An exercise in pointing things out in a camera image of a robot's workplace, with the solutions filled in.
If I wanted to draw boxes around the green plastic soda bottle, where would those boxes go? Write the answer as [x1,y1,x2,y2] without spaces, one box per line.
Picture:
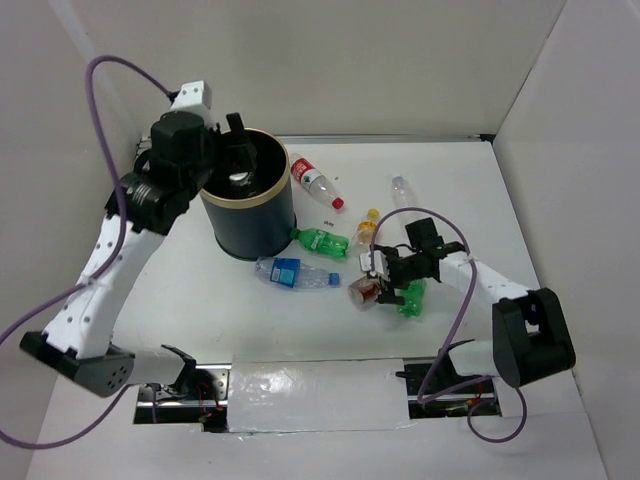
[396,279,426,318]

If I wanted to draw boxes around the yellow-cap clear juice bottle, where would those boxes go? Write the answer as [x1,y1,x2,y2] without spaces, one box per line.
[354,208,380,251]

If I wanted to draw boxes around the red-cap water bottle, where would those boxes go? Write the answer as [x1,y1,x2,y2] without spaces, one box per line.
[290,153,344,211]

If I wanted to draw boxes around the large clear plastic bottle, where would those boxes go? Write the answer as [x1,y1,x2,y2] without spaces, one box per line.
[391,175,417,209]

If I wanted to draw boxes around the blue-label water bottle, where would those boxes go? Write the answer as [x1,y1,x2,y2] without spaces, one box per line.
[254,257,341,290]

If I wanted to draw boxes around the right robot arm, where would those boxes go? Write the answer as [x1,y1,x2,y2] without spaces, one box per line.
[364,218,576,392]

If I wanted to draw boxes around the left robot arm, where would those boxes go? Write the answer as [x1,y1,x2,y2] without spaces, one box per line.
[19,80,233,399]

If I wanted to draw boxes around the dark round bin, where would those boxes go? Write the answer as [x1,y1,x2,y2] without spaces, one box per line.
[200,128,297,261]

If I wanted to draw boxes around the silver tape sheet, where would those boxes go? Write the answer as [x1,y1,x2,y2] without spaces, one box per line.
[227,359,411,433]

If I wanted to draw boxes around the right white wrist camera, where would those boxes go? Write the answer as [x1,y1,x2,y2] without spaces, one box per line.
[358,247,398,280]

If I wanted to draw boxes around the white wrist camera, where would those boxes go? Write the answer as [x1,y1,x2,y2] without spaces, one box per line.
[358,247,398,280]
[170,80,212,117]

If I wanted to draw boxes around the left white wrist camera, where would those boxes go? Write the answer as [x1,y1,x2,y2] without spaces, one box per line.
[170,80,212,117]

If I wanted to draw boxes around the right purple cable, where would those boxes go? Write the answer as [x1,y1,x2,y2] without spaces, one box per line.
[369,205,528,444]

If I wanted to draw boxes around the purple cable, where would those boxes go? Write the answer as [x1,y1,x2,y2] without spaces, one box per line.
[0,55,177,449]
[369,205,528,444]

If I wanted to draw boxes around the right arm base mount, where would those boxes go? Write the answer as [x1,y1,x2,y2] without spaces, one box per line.
[394,362,501,419]

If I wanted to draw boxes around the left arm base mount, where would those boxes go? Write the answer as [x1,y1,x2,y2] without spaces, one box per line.
[133,345,232,433]

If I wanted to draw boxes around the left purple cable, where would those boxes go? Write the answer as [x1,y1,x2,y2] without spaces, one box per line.
[0,55,177,449]

